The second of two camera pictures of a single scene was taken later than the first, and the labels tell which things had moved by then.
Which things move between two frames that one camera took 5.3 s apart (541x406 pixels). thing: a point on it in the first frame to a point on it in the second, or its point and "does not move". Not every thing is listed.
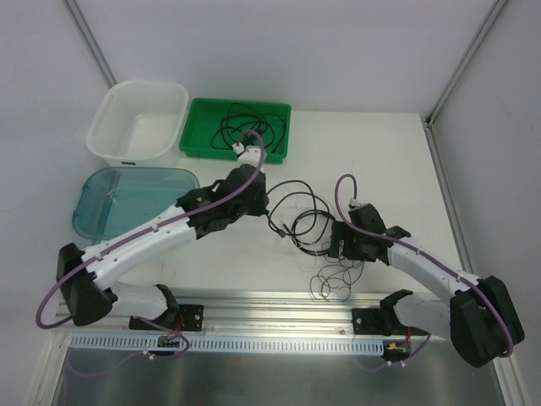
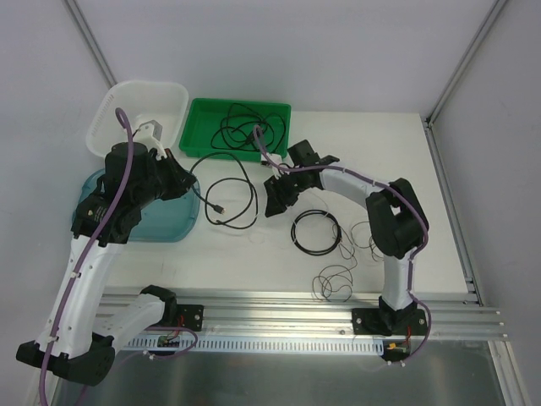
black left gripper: x=257 y=196 to x=177 y=174
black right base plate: x=381 y=320 does not move
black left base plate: x=187 y=317 does not move
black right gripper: x=338 y=244 to x=283 y=189
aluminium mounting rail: x=249 y=313 does not move
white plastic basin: x=138 y=123 does not move
